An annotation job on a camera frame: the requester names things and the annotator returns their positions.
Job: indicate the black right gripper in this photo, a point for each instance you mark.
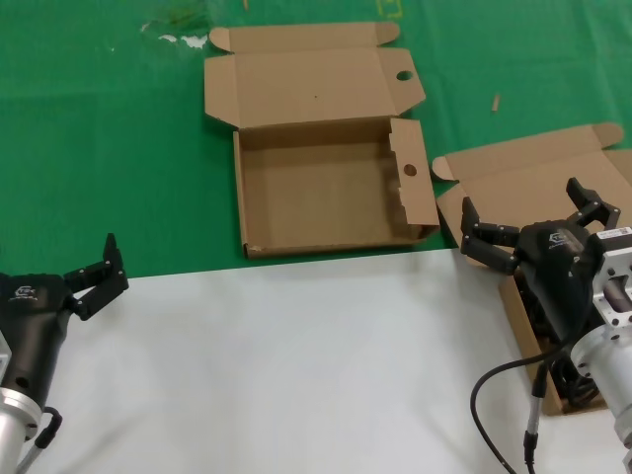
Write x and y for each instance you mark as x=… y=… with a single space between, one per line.
x=553 y=266

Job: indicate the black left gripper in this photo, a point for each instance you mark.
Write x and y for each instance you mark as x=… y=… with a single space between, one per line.
x=34 y=316

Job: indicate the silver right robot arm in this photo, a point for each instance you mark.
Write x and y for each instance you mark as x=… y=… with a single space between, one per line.
x=607 y=365

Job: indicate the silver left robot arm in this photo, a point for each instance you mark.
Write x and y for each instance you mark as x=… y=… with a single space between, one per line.
x=15 y=429

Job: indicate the plain open cardboard box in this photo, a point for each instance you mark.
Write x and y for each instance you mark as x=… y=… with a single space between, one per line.
x=518 y=168

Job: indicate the cardboard box with round holes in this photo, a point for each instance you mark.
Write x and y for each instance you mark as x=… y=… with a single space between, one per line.
x=316 y=197

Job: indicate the green table cloth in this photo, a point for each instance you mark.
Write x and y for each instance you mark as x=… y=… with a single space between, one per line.
x=99 y=148

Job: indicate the clear plastic bag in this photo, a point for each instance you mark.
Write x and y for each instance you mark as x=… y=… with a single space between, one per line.
x=192 y=42

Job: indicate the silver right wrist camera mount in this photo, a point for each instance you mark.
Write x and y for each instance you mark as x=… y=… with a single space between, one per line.
x=614 y=266

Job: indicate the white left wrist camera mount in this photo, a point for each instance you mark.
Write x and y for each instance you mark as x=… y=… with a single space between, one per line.
x=4 y=360

